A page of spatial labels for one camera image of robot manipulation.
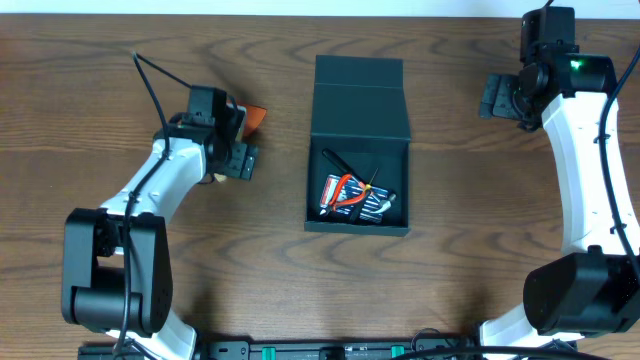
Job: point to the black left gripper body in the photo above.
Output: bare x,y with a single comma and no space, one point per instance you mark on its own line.
240,163

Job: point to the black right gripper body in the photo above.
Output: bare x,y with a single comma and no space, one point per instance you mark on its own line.
506,92

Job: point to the orange scraper wooden handle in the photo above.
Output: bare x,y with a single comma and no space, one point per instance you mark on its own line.
242,156

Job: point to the black yellow screwdriver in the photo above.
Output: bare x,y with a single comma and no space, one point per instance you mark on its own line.
343,166

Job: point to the red black pliers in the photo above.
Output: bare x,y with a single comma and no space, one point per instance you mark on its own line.
341,192

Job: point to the dark green box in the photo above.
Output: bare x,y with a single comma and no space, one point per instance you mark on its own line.
359,112

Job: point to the blue drill bit case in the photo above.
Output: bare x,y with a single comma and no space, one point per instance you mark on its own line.
371,205

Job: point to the small steel claw hammer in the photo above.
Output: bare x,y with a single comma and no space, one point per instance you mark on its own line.
384,204

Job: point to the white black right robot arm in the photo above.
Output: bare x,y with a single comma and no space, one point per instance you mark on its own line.
593,288

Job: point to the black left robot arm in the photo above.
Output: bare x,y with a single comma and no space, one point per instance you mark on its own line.
117,276

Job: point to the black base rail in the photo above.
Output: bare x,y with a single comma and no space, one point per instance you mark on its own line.
243,350

